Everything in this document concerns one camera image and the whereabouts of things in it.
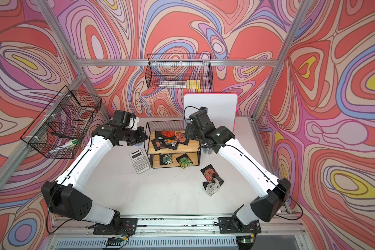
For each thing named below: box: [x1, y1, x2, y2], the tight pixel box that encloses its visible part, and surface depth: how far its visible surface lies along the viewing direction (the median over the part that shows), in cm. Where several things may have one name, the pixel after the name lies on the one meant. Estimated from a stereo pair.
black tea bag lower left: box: [151, 139, 167, 152], surface depth 85 cm
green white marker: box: [59, 138, 80, 149], surface depth 73 cm
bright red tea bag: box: [161, 130, 175, 138], surface depth 90 cm
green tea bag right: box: [175, 153, 194, 170], surface depth 95 cm
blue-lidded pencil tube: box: [203, 147, 214, 155], surface depth 100 cm
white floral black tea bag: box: [202, 173, 225, 197], surface depth 86 cm
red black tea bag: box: [200, 164, 220, 182], surface depth 93 cm
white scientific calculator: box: [129, 148, 151, 174], surface depth 97 cm
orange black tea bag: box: [161, 138, 180, 151], surface depth 84 cm
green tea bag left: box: [159, 153, 174, 166], surface depth 97 cm
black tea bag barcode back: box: [154, 130, 166, 141], surface depth 88 cm
